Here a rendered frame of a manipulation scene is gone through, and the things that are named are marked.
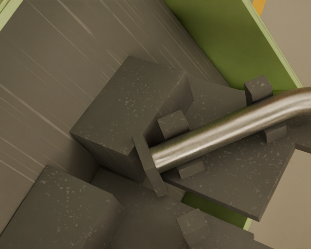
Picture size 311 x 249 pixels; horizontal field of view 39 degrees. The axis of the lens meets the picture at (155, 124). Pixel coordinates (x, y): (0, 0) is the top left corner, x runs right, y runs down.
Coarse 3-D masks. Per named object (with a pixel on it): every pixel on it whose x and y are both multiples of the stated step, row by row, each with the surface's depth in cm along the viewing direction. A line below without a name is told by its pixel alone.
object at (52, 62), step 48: (48, 0) 48; (96, 0) 52; (144, 0) 57; (0, 48) 44; (48, 48) 48; (96, 48) 52; (144, 48) 58; (192, 48) 64; (0, 96) 45; (48, 96) 48; (0, 144) 45; (48, 144) 49; (0, 192) 45
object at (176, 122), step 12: (252, 84) 48; (264, 84) 47; (252, 96) 47; (264, 96) 48; (168, 120) 48; (180, 120) 47; (168, 132) 47; (180, 132) 48; (264, 132) 48; (276, 132) 48; (180, 168) 48; (192, 168) 48; (204, 168) 49
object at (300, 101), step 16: (272, 96) 47; (288, 96) 46; (304, 96) 46; (240, 112) 47; (256, 112) 46; (272, 112) 46; (288, 112) 46; (304, 112) 46; (208, 128) 46; (224, 128) 46; (240, 128) 46; (256, 128) 46; (160, 144) 47; (176, 144) 46; (192, 144) 46; (208, 144) 46; (224, 144) 47; (160, 160) 46; (176, 160) 46
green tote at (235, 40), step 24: (0, 0) 33; (168, 0) 60; (192, 0) 58; (216, 0) 55; (240, 0) 53; (0, 24) 33; (192, 24) 62; (216, 24) 60; (240, 24) 57; (264, 24) 57; (216, 48) 65; (240, 48) 62; (264, 48) 59; (240, 72) 67; (264, 72) 64; (288, 72) 62; (216, 216) 60; (240, 216) 58
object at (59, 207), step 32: (32, 192) 47; (64, 192) 46; (96, 192) 46; (128, 192) 51; (32, 224) 45; (64, 224) 45; (96, 224) 44; (128, 224) 49; (160, 224) 48; (224, 224) 46
